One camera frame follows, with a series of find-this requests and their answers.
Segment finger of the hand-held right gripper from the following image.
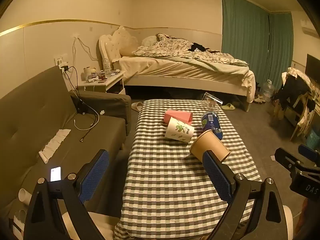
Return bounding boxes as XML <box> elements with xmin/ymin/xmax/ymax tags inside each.
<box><xmin>298</xmin><ymin>144</ymin><xmax>320</xmax><ymax>166</ymax></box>
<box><xmin>274</xmin><ymin>147</ymin><xmax>320</xmax><ymax>178</ymax></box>

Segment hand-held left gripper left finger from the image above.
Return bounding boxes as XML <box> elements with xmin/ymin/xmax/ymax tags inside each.
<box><xmin>24</xmin><ymin>149</ymin><xmax>110</xmax><ymax>240</ymax></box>

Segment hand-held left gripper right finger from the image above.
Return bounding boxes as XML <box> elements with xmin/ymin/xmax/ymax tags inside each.
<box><xmin>202</xmin><ymin>150</ymin><xmax>288</xmax><ymax>240</ymax></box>

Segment brown paper cup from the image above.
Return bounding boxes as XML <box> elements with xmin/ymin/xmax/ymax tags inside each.
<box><xmin>190</xmin><ymin>129</ymin><xmax>231</xmax><ymax>163</ymax></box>

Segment person's right forearm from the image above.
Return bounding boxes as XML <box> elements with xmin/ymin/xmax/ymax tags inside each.
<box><xmin>294</xmin><ymin>199</ymin><xmax>312</xmax><ymax>240</ymax></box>

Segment white printed paper cup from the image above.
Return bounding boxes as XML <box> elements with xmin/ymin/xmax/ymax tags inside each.
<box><xmin>164</xmin><ymin>117</ymin><xmax>195</xmax><ymax>144</ymax></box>

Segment clear plastic cup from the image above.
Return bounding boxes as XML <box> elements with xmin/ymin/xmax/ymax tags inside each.
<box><xmin>201</xmin><ymin>92</ymin><xmax>223</xmax><ymax>112</ymax></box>

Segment teal plastic basket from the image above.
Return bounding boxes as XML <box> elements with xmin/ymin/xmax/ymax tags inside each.
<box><xmin>305</xmin><ymin>127</ymin><xmax>320</xmax><ymax>152</ymax></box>

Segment wooden chair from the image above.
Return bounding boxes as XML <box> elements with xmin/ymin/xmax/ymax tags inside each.
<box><xmin>272</xmin><ymin>67</ymin><xmax>318</xmax><ymax>142</ymax></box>

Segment smartphone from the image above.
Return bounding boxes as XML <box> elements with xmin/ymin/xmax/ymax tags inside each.
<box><xmin>50</xmin><ymin>166</ymin><xmax>62</xmax><ymax>182</ymax></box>

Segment blue printed can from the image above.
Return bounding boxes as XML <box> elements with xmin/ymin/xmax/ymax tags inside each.
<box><xmin>201</xmin><ymin>110</ymin><xmax>224</xmax><ymax>141</ymax></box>

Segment checked tablecloth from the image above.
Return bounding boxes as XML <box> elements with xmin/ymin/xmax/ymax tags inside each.
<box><xmin>114</xmin><ymin>99</ymin><xmax>262</xmax><ymax>240</ymax></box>

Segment white folded paper towel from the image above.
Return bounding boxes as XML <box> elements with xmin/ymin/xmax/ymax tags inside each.
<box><xmin>38</xmin><ymin>129</ymin><xmax>72</xmax><ymax>164</ymax></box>

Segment dark clothes pile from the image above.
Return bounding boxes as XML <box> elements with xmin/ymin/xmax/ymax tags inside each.
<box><xmin>271</xmin><ymin>74</ymin><xmax>313</xmax><ymax>110</ymax></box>

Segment large water jug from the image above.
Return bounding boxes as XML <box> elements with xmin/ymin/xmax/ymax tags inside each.
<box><xmin>262</xmin><ymin>79</ymin><xmax>275</xmax><ymax>98</ymax></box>

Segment pink box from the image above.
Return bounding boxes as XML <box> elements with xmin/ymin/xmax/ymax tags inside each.
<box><xmin>164</xmin><ymin>110</ymin><xmax>193</xmax><ymax>125</ymax></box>

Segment olive green sofa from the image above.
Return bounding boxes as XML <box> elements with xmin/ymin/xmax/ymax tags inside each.
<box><xmin>0</xmin><ymin>65</ymin><xmax>132</xmax><ymax>222</ymax></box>

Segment black television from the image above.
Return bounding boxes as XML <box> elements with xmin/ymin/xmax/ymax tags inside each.
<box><xmin>305</xmin><ymin>53</ymin><xmax>320</xmax><ymax>83</ymax></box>

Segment white nightstand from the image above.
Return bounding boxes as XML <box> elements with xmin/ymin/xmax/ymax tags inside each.
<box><xmin>76</xmin><ymin>70</ymin><xmax>126</xmax><ymax>95</ymax></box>

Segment white bed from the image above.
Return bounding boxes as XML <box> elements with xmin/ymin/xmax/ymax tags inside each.
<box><xmin>99</xmin><ymin>25</ymin><xmax>256</xmax><ymax>112</ymax></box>

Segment green curtain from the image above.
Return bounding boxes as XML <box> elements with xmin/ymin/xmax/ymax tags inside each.
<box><xmin>221</xmin><ymin>0</ymin><xmax>294</xmax><ymax>90</ymax></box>

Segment white air conditioner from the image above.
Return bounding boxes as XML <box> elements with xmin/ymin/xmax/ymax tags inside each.
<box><xmin>301</xmin><ymin>19</ymin><xmax>318</xmax><ymax>37</ymax></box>

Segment black garment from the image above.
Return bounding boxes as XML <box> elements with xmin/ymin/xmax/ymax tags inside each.
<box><xmin>189</xmin><ymin>43</ymin><xmax>212</xmax><ymax>52</ymax></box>

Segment floral quilt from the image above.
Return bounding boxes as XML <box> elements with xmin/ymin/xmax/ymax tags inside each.
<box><xmin>132</xmin><ymin>33</ymin><xmax>249</xmax><ymax>67</ymax></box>

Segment white pillow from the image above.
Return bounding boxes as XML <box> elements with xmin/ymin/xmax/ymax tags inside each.
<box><xmin>141</xmin><ymin>35</ymin><xmax>158</xmax><ymax>47</ymax></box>

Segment white cable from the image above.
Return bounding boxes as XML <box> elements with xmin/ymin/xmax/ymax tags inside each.
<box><xmin>74</xmin><ymin>118</ymin><xmax>97</xmax><ymax>131</ymax></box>

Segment black charger with cables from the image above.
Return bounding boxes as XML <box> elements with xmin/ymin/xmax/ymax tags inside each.
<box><xmin>64</xmin><ymin>66</ymin><xmax>100</xmax><ymax>142</ymax></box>

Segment wall power socket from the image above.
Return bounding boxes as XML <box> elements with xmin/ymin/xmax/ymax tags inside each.
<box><xmin>54</xmin><ymin>54</ymin><xmax>69</xmax><ymax>73</ymax></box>

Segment white wall cables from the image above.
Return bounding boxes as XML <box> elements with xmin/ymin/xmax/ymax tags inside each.
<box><xmin>72</xmin><ymin>32</ymin><xmax>100</xmax><ymax>68</ymax></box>

